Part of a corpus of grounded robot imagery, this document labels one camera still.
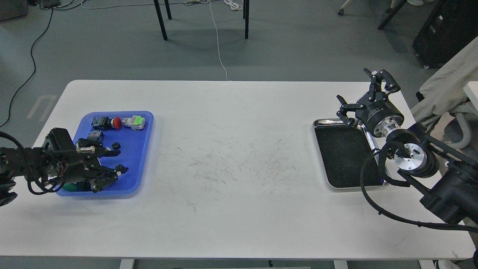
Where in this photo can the green white switch module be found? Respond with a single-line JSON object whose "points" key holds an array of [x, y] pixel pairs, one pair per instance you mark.
{"points": [[135, 122]]}

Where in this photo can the black chair leg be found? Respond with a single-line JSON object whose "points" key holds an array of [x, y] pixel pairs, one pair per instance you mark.
{"points": [[246, 7], [160, 17]]}

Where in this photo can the green push button switch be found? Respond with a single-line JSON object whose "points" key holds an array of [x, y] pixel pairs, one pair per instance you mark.
{"points": [[77, 187]]}

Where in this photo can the silver metal tray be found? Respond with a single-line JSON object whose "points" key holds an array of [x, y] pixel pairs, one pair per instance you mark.
{"points": [[343, 151]]}

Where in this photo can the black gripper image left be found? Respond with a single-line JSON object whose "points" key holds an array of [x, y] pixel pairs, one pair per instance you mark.
{"points": [[77, 163]]}

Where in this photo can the blue plastic tray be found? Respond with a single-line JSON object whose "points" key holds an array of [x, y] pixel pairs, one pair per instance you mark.
{"points": [[134, 147]]}

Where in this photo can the yellow push button switch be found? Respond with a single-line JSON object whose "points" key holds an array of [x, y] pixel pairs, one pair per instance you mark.
{"points": [[96, 135]]}

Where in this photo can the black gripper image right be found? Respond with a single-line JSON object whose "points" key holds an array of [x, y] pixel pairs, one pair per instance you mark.
{"points": [[377, 110]]}

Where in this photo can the red push button switch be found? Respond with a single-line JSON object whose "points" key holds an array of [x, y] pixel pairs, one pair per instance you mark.
{"points": [[106, 123]]}

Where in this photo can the black chair leg right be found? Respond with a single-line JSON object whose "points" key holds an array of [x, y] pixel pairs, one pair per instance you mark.
{"points": [[246, 7]]}

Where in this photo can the black equipment case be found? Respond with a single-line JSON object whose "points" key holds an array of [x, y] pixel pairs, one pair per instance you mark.
{"points": [[451, 26]]}

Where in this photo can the black chair leg left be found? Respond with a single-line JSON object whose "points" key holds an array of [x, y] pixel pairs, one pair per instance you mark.
{"points": [[160, 17]]}

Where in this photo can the beige cloth cover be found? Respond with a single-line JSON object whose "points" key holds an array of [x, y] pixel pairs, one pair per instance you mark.
{"points": [[444, 90]]}

